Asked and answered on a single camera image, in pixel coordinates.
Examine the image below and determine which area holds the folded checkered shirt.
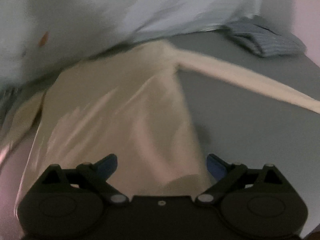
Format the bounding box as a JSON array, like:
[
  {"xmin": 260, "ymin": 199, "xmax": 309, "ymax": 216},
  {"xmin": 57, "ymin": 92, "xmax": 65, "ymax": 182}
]
[{"xmin": 222, "ymin": 18, "xmax": 306, "ymax": 58}]

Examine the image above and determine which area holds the carrot print bed sheet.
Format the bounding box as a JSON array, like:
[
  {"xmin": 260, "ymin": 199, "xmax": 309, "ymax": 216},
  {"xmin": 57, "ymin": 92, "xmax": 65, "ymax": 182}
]
[{"xmin": 1, "ymin": 0, "xmax": 261, "ymax": 87}]

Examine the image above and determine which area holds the cream beige garment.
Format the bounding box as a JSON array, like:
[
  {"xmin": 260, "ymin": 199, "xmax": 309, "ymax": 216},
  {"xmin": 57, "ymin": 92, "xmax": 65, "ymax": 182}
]
[{"xmin": 1, "ymin": 41, "xmax": 319, "ymax": 203}]

